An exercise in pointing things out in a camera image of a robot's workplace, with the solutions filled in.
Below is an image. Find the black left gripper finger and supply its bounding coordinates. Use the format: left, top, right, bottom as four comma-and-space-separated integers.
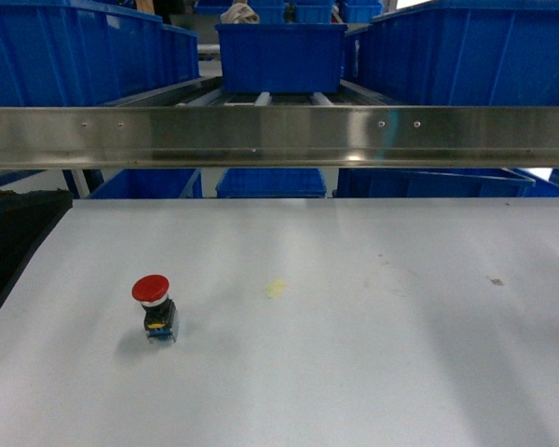
0, 190, 74, 309

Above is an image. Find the red mushroom push button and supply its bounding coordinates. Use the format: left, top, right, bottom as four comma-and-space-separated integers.
131, 274, 179, 345

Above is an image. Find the blue bin lower left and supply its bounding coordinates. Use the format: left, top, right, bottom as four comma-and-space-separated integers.
88, 169, 203, 199

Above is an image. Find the large blue bin upper left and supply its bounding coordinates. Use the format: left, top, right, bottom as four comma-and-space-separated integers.
0, 1, 199, 107

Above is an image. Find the large blue bin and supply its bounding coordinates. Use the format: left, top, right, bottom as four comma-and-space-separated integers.
0, 1, 199, 107
344, 1, 559, 106

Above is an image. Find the blue bin lower centre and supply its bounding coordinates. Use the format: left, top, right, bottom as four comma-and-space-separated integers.
216, 168, 327, 198

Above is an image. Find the blue bin upper centre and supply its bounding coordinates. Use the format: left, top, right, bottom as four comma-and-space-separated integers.
215, 23, 348, 94

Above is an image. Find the beige cloth in background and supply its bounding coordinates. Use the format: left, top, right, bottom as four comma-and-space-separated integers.
220, 1, 261, 24

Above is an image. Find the blue bin lower right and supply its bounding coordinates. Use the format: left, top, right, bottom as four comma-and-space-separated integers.
333, 169, 536, 198

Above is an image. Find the large blue bin upper right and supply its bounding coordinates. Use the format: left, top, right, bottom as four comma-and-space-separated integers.
344, 1, 559, 106

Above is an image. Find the stainless steel shelf rail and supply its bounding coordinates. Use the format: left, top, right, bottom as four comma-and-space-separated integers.
0, 105, 559, 169

